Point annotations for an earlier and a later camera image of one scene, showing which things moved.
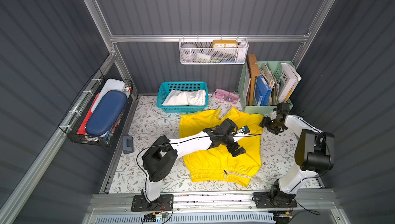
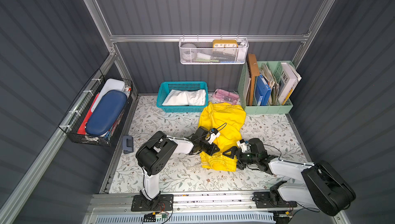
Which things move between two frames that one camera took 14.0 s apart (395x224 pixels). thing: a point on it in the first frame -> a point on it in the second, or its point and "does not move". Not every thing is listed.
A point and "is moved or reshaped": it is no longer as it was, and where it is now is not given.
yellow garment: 216,163 is moved or reshaped
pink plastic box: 226,96 does not move
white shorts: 179,97 does not move
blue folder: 263,91 does not move
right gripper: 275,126 -> 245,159
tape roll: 188,52 does not move
